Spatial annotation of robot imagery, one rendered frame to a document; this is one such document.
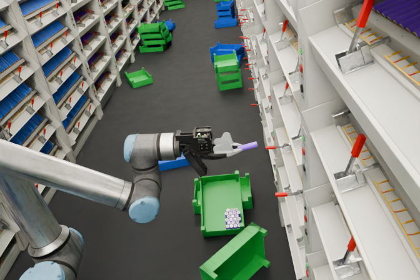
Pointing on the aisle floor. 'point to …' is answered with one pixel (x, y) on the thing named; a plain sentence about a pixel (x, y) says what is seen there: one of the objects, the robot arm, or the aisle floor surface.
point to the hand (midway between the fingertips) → (238, 149)
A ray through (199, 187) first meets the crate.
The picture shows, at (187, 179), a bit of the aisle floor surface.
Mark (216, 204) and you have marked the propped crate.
